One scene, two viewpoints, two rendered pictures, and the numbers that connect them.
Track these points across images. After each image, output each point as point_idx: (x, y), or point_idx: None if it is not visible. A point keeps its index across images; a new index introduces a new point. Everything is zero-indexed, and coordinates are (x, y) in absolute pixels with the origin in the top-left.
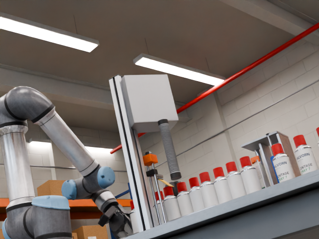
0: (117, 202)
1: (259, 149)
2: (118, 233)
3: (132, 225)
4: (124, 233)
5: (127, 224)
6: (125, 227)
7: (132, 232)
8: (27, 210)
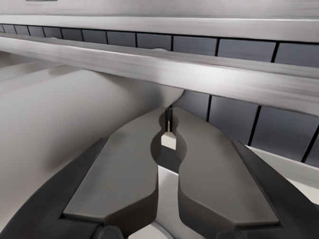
0: None
1: None
2: (254, 220)
3: (43, 99)
4: (178, 175)
5: (74, 193)
6: (123, 192)
7: (121, 132)
8: None
